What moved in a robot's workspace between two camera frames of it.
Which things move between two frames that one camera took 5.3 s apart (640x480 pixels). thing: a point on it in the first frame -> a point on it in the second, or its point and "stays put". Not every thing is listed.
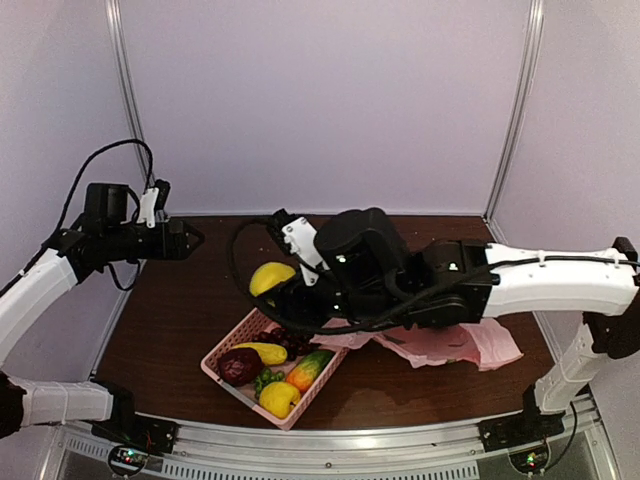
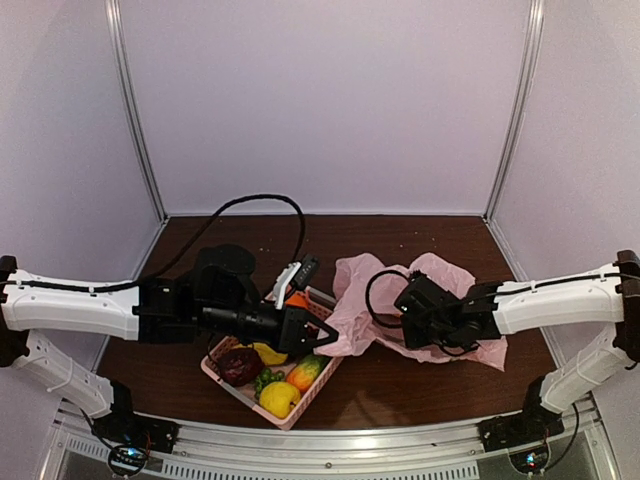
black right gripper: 290,302 -> 413,338
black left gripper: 178,252 -> 293,326
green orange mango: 306,368 stays put
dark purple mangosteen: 239,366 stays put
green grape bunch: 266,377 stays put
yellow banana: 270,354 stays put
